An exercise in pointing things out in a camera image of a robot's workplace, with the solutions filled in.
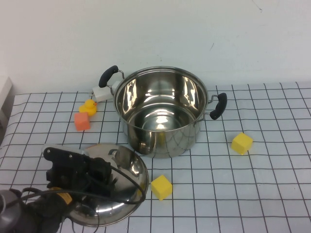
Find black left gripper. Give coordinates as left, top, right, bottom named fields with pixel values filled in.
left=46, top=157, right=118, bottom=198

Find steel lid with black knob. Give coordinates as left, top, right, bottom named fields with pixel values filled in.
left=68, top=143, right=149, bottom=228

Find orange foam cube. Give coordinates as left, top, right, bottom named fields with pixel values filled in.
left=74, top=112, right=91, bottom=132

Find yellow foam cube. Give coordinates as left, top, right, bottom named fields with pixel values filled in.
left=151, top=174, right=173, bottom=201
left=231, top=132, right=254, bottom=155

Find yellow rubber duck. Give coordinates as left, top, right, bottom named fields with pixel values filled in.
left=79, top=99, right=98, bottom=117

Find white power adapter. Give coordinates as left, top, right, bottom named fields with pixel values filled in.
left=87, top=81, right=121, bottom=102

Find white black-grid tablecloth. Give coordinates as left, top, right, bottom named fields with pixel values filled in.
left=0, top=81, right=311, bottom=233

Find white ledge block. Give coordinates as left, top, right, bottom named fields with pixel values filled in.
left=0, top=76, right=14, bottom=146

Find black camera cable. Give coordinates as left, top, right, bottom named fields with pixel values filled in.
left=9, top=165, right=148, bottom=233

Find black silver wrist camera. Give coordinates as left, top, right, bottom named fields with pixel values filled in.
left=42, top=144, right=87, bottom=168

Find stainless steel pot black handles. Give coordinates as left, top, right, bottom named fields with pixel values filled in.
left=98, top=65, right=228, bottom=159

